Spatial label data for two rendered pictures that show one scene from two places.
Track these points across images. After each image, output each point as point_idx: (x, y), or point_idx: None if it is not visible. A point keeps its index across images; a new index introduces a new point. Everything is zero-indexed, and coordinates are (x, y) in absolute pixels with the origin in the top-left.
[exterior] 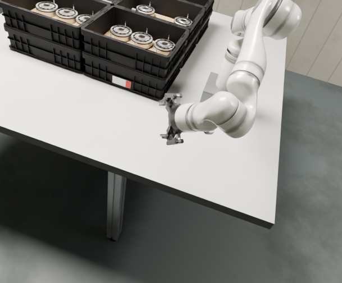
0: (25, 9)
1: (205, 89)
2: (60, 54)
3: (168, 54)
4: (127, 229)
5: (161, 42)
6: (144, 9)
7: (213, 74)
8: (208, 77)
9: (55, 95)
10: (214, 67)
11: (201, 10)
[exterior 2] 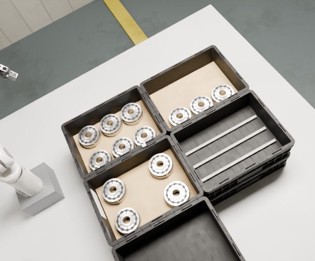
0: (187, 58)
1: (43, 164)
2: None
3: (63, 128)
4: None
5: (102, 157)
6: (173, 188)
7: (50, 189)
8: (50, 180)
9: (136, 84)
10: (82, 240)
11: (106, 233)
